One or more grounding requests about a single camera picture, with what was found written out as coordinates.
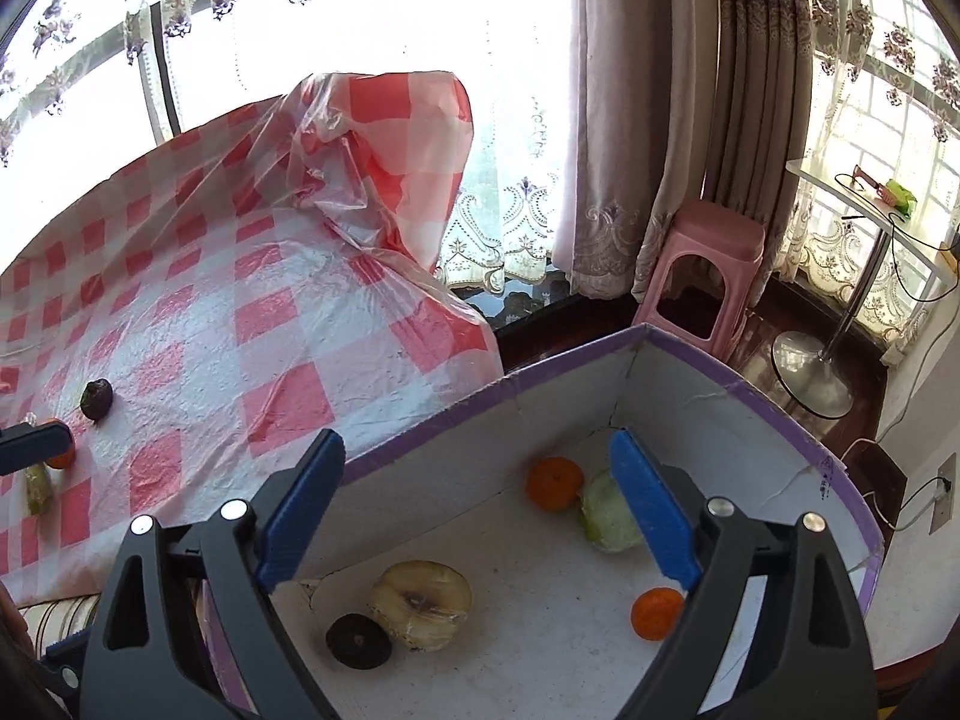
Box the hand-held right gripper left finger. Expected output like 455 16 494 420
79 429 347 720

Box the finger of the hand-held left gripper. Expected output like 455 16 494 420
0 420 74 476

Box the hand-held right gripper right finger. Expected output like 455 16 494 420
607 427 878 720

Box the green melon slice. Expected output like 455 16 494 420
578 468 647 554
22 462 54 518

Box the dark wrinkled passion fruit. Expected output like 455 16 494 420
325 613 393 669
80 378 116 422

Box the yellow fruit half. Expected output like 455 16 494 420
367 560 474 653

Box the purple rimmed cardboard box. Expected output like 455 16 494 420
202 322 887 720

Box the red white checked plastic tablecloth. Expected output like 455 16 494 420
0 71 506 608

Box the pink plastic stool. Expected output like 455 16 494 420
633 198 768 362

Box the floral sheer lace curtain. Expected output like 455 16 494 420
0 0 580 298
772 0 960 347

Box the pink beige drape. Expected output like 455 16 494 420
555 0 722 305

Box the dark brown drape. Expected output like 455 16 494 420
700 0 819 241

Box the round glass pedestal table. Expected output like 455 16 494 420
771 157 960 420

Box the wall socket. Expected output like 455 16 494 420
928 453 960 536

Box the black cable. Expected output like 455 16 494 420
835 172 960 302

